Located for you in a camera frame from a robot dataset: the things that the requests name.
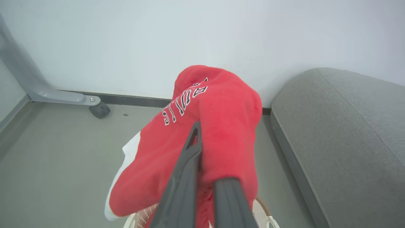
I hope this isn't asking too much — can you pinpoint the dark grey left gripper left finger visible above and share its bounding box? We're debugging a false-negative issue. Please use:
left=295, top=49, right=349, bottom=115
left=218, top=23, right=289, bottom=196
left=149, top=121, right=203, bottom=228

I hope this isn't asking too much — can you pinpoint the grey metal partition frame leg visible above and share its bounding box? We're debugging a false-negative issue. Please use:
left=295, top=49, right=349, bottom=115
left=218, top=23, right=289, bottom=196
left=0, top=13, right=102, bottom=106

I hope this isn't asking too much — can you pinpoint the grey fabric sofa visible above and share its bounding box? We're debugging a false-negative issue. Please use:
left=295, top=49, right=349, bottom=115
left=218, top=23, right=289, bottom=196
left=271, top=67, right=405, bottom=228

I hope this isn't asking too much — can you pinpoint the black caster wheel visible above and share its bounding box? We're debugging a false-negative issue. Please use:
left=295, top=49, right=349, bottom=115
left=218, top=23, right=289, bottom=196
left=89, top=101, right=111, bottom=119

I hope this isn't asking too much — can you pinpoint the black skirting board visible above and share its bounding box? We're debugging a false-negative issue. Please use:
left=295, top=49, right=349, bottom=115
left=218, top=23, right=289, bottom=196
left=59, top=90, right=272, bottom=115

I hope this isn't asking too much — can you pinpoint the red garment with lettering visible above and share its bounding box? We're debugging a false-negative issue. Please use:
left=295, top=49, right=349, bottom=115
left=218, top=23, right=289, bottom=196
left=104, top=65, right=263, bottom=228

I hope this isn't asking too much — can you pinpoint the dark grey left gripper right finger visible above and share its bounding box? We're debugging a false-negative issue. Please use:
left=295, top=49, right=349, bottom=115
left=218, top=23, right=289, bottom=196
left=214, top=177, right=258, bottom=228

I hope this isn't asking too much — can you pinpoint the cream perforated laundry basket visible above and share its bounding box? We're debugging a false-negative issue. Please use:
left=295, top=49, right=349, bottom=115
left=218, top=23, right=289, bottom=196
left=123, top=197, right=280, bottom=228

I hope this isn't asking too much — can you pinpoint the grey partition base rail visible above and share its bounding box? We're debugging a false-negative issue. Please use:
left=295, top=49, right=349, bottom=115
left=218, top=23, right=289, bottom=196
left=0, top=94, right=31, bottom=133

